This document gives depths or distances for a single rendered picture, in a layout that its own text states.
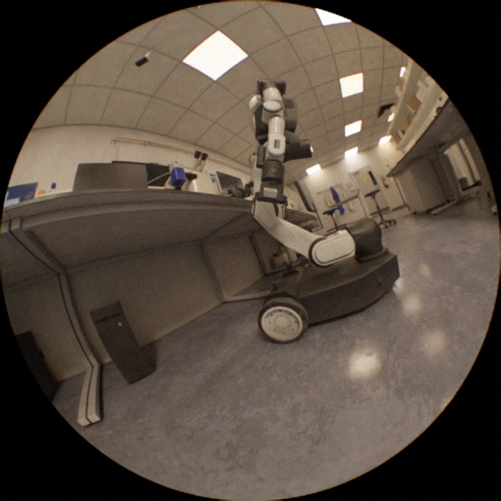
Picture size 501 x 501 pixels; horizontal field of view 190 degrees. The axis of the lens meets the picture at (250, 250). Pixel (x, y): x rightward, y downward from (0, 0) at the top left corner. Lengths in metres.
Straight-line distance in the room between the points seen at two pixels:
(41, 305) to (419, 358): 1.87
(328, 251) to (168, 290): 1.27
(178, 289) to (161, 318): 0.32
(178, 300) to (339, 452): 1.44
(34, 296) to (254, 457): 1.51
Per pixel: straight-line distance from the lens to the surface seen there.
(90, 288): 1.36
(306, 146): 0.85
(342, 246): 0.69
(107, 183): 1.08
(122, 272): 1.36
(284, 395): 0.48
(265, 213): 0.71
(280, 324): 0.62
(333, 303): 0.62
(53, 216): 0.65
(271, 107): 0.75
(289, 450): 0.41
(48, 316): 1.48
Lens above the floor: 0.39
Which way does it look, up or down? 2 degrees up
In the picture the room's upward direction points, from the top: 20 degrees counter-clockwise
